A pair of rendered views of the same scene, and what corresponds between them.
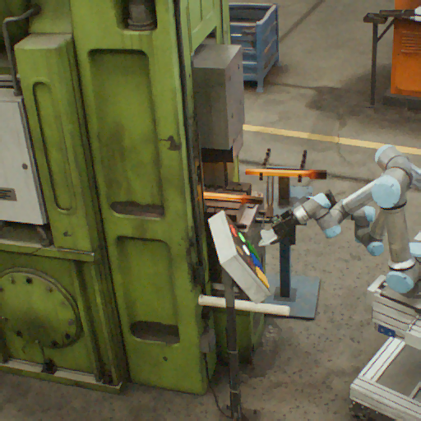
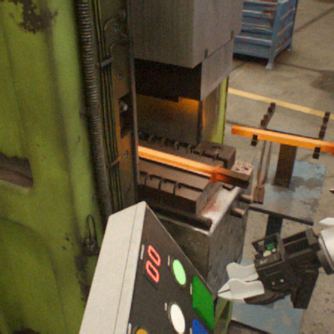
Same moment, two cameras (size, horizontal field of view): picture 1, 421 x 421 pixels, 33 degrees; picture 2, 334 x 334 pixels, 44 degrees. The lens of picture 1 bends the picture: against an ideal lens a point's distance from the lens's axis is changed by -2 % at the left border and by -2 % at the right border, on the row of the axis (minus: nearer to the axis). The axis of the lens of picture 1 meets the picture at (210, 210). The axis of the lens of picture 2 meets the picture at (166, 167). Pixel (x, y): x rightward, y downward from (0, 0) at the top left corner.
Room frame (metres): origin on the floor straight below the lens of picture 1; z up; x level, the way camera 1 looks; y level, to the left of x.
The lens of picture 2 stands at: (2.12, -0.19, 1.67)
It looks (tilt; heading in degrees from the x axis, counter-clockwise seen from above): 33 degrees down; 10
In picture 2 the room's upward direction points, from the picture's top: straight up
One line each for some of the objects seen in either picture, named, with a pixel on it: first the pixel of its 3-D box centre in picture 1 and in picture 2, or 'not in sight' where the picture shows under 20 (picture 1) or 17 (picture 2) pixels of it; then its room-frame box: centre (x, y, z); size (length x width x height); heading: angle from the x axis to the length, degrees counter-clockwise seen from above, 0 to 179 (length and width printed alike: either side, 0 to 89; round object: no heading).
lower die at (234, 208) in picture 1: (201, 204); (147, 169); (3.16, 0.04, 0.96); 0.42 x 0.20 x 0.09; 71
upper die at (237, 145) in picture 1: (196, 141); (143, 55); (3.16, 0.04, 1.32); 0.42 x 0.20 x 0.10; 71
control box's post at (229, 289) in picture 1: (233, 346); not in sight; (2.54, -0.06, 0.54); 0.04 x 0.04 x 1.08; 71
